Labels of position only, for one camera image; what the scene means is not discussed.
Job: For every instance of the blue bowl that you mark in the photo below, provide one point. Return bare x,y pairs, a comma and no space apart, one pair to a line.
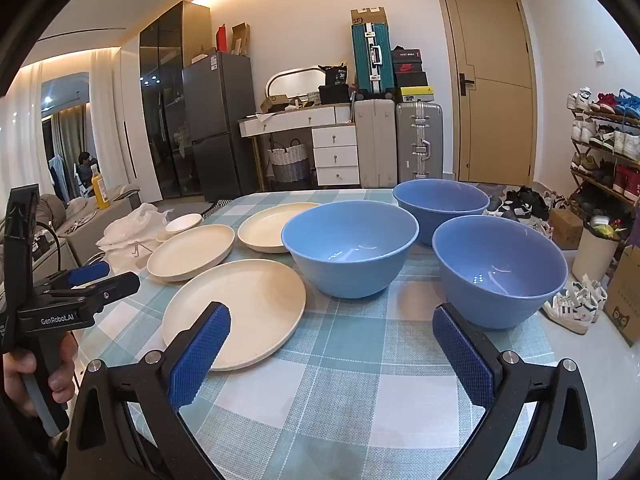
440,205
500,270
350,255

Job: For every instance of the white vanity desk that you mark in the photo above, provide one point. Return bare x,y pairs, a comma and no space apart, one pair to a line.
335,155

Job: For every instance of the large open cardboard box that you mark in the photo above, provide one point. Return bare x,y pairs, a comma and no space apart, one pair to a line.
625,300

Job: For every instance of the beige suitcase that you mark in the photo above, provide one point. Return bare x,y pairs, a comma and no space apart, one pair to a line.
375,145

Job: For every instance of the white slatted basket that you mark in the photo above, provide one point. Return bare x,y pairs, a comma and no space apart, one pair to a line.
312,98

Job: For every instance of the silver suitcase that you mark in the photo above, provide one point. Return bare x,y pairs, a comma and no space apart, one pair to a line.
420,140

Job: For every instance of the black paper bag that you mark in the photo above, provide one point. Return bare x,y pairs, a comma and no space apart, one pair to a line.
336,75

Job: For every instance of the pile of dark shoes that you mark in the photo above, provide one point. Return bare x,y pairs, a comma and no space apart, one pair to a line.
525,205

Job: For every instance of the white curtain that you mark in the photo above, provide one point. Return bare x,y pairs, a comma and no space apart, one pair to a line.
115,120

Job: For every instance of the grey fridge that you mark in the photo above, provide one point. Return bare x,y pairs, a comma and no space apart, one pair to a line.
220,125

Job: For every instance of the person's left forearm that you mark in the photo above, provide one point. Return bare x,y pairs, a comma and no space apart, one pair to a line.
20,450

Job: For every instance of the rows of assorted shoes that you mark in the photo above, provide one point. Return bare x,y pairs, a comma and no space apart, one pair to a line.
610,135

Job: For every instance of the plain black shoe box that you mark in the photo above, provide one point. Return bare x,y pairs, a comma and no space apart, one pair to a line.
411,80

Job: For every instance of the black shoe box red stripe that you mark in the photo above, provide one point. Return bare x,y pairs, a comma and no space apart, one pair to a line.
407,55

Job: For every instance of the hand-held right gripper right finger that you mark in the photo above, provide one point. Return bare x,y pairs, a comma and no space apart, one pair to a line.
465,355

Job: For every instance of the tan wooden door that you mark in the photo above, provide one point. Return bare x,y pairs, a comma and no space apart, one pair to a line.
490,110

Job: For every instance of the grey sofa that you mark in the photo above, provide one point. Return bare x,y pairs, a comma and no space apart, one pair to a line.
75,240

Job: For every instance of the printed cardboard box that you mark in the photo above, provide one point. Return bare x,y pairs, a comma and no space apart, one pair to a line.
368,16

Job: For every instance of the wooden shoe rack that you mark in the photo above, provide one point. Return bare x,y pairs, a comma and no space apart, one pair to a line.
600,187

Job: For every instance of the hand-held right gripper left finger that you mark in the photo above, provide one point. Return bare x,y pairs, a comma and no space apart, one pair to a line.
200,355

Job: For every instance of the teal checked tablecloth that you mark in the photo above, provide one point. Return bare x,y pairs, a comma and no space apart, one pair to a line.
350,360

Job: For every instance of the white trash bin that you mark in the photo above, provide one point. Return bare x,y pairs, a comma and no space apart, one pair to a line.
595,255

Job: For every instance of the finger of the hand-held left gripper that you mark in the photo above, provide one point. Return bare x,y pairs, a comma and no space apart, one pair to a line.
87,275
120,284

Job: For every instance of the woven laundry basket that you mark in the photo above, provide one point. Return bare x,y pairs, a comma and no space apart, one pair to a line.
287,162

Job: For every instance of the black glass cabinet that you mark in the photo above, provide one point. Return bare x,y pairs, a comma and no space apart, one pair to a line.
165,110

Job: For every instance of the white green sneaker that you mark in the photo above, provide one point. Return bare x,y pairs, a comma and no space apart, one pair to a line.
565,315
590,295

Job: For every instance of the small open cardboard box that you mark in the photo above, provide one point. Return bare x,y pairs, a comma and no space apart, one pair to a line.
274,104

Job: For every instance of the cream plate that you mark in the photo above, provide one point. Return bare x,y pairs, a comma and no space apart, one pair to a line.
250,305
265,230
192,252

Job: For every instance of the teal suitcase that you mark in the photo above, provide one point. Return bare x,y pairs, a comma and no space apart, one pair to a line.
370,60

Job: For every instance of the person's left hand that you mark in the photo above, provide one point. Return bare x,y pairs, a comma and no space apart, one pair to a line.
15,375

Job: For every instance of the white plastic bag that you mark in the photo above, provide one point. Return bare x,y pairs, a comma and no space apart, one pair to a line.
130,230

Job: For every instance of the yellow bottle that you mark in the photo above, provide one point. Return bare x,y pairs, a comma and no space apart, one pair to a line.
100,192

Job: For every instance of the grey floor mat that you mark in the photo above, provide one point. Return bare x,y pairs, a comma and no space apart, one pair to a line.
492,190

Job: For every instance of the black storage box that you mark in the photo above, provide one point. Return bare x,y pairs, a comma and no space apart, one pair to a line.
333,95

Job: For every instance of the tall cardboard box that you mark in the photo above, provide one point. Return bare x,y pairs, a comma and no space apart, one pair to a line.
240,40

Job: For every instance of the small brown cardboard box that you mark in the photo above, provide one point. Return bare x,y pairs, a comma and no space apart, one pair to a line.
565,230

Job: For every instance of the oval mirror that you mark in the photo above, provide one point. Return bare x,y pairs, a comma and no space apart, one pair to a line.
295,82

